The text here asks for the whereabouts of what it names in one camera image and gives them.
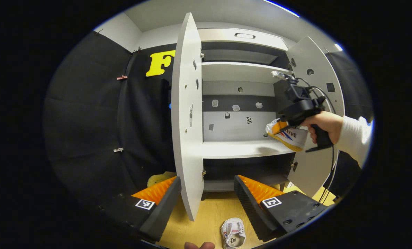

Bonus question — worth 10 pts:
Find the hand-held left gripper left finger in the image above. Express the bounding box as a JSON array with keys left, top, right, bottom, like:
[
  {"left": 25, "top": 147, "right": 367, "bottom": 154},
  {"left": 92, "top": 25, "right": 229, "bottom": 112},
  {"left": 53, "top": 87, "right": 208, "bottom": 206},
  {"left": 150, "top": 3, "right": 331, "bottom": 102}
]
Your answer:
[{"left": 100, "top": 176, "right": 182, "bottom": 242}]

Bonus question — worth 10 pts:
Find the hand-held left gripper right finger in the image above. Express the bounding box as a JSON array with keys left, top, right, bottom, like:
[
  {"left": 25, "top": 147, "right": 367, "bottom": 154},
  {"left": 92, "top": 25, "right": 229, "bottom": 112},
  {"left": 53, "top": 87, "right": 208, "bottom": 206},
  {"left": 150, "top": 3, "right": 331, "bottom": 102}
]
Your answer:
[{"left": 234, "top": 175, "right": 328, "bottom": 242}]

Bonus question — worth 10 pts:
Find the white canvas shoe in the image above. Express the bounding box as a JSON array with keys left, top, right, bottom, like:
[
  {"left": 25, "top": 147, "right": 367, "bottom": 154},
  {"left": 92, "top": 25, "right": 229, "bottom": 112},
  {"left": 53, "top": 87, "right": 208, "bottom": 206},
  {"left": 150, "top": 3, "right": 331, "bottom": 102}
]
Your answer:
[
  {"left": 221, "top": 218, "right": 247, "bottom": 249},
  {"left": 265, "top": 118, "right": 309, "bottom": 153}
]

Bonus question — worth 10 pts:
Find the white cabinet door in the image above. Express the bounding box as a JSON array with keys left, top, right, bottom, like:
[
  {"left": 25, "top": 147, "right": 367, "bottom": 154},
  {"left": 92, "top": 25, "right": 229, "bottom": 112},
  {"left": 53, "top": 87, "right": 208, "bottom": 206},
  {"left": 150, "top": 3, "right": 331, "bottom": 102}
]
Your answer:
[
  {"left": 284, "top": 36, "right": 346, "bottom": 197},
  {"left": 171, "top": 12, "right": 205, "bottom": 222}
]

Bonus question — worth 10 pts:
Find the white shoe cabinet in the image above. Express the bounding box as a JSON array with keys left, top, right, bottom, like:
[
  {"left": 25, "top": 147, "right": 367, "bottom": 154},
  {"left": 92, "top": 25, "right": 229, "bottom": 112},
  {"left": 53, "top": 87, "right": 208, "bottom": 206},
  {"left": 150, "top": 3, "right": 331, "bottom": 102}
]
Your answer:
[{"left": 197, "top": 28, "right": 296, "bottom": 202}]

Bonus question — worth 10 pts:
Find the white cabinet shelf board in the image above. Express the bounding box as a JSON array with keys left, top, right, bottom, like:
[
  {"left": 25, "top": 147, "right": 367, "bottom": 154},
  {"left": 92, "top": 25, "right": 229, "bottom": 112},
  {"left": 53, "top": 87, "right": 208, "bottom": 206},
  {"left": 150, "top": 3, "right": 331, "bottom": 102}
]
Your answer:
[
  {"left": 202, "top": 138, "right": 295, "bottom": 159},
  {"left": 201, "top": 62, "right": 294, "bottom": 84}
]

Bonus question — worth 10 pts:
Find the long ceiling light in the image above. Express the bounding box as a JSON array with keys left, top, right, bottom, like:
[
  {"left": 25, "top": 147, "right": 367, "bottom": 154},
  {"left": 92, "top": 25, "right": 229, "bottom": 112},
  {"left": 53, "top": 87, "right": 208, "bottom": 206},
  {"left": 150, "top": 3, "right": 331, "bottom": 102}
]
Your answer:
[{"left": 261, "top": 0, "right": 301, "bottom": 18}]

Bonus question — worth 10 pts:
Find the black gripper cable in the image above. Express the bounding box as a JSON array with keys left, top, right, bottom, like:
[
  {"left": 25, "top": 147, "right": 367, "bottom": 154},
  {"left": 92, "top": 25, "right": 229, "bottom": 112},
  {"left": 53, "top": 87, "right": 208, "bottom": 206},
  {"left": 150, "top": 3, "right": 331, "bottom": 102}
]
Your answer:
[{"left": 296, "top": 77, "right": 340, "bottom": 205}]

